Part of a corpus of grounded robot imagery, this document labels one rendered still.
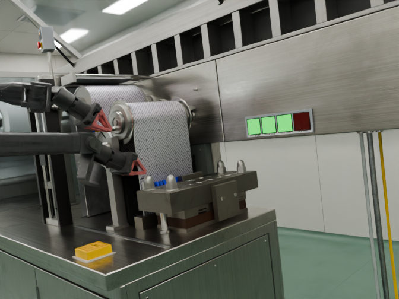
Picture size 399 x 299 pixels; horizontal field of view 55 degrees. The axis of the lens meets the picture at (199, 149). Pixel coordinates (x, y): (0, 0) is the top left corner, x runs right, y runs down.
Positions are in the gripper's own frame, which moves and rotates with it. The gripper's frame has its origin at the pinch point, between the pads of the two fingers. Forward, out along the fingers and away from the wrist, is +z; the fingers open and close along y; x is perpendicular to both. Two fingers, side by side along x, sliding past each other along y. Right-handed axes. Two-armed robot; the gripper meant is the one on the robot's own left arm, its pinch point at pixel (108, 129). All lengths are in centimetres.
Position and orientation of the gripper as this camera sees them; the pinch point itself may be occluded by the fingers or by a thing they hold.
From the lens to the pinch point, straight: 127.5
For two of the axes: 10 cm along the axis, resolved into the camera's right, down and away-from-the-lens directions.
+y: 6.7, -1.0, -7.3
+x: 3.2, -8.5, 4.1
